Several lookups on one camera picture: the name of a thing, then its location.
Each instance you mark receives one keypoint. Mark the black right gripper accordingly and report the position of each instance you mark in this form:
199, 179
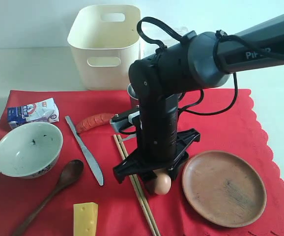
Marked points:
159, 144

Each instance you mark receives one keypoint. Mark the brown egg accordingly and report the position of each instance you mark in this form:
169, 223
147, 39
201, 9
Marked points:
162, 183

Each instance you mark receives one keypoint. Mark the yellow cheese wedge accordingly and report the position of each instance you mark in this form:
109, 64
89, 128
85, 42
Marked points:
85, 217

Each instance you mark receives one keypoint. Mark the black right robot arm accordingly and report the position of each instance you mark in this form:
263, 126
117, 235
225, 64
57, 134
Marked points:
195, 62

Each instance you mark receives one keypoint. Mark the left wooden chopstick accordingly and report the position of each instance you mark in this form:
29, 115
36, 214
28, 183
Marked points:
139, 197

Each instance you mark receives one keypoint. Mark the wooden chopstick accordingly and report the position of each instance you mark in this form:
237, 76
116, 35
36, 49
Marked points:
140, 188
139, 197

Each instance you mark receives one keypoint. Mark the right wooden chopstick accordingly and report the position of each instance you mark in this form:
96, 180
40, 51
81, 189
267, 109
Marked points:
140, 188

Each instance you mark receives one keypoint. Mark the brown wooden plate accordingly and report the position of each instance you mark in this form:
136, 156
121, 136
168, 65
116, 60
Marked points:
224, 189

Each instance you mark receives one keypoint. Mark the silver table knife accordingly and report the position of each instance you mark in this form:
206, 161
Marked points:
93, 164

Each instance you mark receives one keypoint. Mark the stainless steel cup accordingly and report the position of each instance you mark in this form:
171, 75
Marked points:
134, 101

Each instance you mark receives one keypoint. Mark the red sausage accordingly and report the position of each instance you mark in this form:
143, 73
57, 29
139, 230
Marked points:
93, 121

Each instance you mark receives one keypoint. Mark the brown wooden spoon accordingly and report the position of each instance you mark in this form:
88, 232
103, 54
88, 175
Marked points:
71, 172

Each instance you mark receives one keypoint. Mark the red scalloped table cloth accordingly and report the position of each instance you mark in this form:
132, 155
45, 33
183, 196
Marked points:
119, 212

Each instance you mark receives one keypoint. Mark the blue white milk carton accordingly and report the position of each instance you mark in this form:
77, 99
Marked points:
43, 111

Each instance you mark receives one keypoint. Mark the white ceramic bowl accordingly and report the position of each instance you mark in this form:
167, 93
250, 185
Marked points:
31, 150

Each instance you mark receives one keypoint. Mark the white woven plastic basket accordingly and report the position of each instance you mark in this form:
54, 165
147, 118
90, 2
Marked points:
154, 32

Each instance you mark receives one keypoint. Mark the cream plastic bin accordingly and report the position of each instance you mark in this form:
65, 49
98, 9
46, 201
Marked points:
104, 42

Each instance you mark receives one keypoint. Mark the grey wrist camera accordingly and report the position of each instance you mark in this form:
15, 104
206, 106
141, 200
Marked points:
125, 120

